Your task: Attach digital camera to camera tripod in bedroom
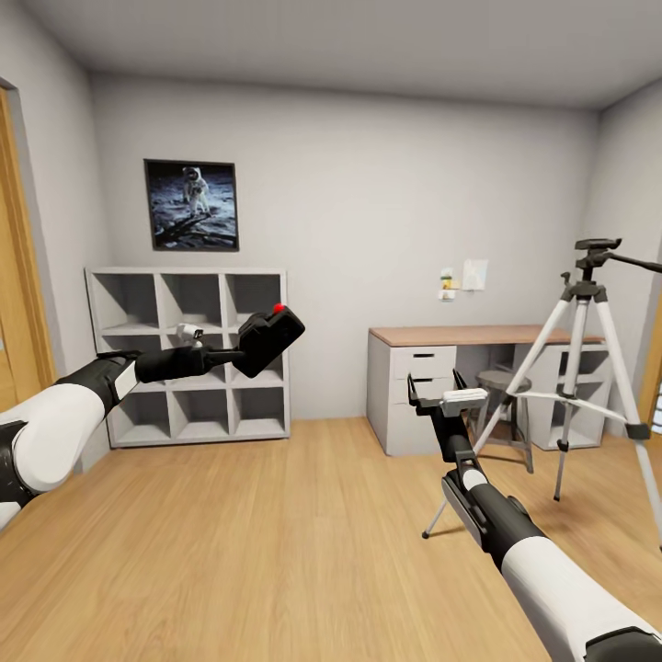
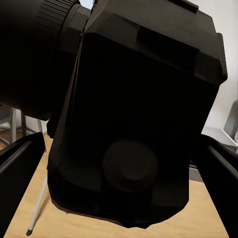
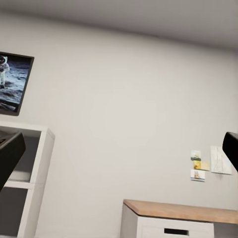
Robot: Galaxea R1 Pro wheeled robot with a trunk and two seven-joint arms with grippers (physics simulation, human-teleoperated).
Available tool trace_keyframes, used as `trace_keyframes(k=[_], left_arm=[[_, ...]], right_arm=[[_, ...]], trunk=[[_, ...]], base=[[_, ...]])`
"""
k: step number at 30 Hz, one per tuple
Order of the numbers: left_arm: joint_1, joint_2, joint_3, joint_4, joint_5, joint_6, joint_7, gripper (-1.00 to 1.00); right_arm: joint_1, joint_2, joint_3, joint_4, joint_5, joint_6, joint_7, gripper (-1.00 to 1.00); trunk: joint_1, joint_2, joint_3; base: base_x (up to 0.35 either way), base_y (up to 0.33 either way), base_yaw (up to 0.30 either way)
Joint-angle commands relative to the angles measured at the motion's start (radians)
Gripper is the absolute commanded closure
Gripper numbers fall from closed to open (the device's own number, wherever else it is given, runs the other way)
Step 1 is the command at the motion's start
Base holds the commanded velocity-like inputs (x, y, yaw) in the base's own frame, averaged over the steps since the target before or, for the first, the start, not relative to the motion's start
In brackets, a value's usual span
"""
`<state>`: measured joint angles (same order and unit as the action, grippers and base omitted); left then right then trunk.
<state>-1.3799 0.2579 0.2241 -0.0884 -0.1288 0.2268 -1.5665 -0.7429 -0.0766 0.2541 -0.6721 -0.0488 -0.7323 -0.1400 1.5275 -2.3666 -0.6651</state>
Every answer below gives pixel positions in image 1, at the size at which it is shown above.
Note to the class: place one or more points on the desk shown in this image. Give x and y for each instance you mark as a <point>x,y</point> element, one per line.
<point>428,353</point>

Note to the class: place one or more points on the camera tripod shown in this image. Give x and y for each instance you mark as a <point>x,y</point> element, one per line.
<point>584,291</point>

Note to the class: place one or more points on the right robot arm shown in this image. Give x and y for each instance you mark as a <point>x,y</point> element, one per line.
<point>576,619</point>

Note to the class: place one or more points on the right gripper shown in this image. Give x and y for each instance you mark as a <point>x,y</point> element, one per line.
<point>444,426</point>

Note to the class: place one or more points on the digital camera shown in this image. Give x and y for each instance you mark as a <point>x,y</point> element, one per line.
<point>264,337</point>

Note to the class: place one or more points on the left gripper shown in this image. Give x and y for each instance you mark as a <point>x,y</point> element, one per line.
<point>187,361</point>

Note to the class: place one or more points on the taboret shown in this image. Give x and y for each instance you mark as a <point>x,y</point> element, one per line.
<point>478,416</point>

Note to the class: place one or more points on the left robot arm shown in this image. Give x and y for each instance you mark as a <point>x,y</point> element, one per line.
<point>42,438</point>

